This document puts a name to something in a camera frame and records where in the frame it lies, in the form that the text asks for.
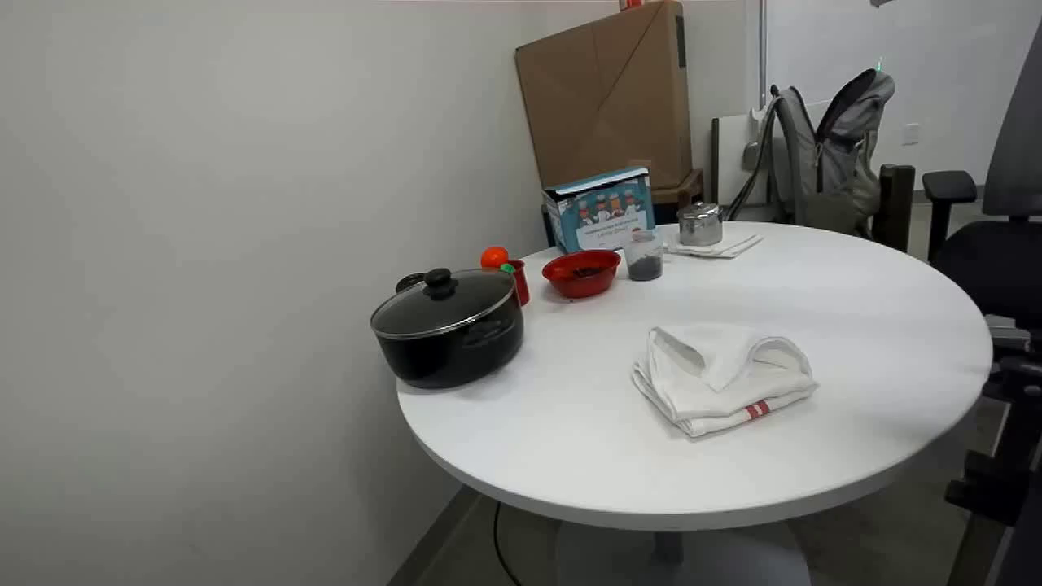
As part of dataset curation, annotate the white towel with red stripes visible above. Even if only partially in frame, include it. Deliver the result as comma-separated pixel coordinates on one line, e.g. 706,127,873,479
630,320,821,443

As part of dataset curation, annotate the red mug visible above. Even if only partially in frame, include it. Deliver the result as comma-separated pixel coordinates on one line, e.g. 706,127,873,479
502,256,533,309

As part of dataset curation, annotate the red bowl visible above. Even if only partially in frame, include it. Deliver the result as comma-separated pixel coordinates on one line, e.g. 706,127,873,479
541,247,624,302

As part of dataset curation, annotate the glass pot lid black knob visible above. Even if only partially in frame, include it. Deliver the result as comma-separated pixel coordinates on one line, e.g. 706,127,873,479
367,268,520,342

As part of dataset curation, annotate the black cooking pot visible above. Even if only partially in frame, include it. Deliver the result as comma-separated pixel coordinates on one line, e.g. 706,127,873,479
370,290,527,395

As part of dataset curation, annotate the blue printed box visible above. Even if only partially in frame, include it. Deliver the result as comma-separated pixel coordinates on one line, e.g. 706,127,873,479
543,162,658,256

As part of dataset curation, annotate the small steel pot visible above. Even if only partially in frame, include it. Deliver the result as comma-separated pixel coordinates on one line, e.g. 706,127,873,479
677,200,725,250

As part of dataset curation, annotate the large brown cardboard sheet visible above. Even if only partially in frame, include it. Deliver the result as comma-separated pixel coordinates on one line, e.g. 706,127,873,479
511,0,696,205

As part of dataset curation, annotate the folded white cloth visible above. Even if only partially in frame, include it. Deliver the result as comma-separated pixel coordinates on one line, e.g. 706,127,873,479
664,220,764,265

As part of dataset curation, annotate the white panel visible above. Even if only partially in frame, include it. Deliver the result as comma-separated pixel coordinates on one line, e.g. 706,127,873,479
710,107,781,207

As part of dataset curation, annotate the grey backpack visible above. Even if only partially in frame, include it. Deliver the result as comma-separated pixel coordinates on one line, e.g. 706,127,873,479
725,64,899,235

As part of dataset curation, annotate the dark brown chair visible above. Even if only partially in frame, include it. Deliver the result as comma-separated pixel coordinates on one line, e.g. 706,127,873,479
870,162,918,255

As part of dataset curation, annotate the black office chair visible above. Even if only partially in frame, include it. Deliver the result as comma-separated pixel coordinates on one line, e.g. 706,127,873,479
921,20,1042,320

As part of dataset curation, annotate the black floor cable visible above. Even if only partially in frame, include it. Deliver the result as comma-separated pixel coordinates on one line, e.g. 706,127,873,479
491,498,527,586

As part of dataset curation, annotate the white table pedestal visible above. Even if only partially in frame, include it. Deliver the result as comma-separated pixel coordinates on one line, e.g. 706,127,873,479
550,519,814,586

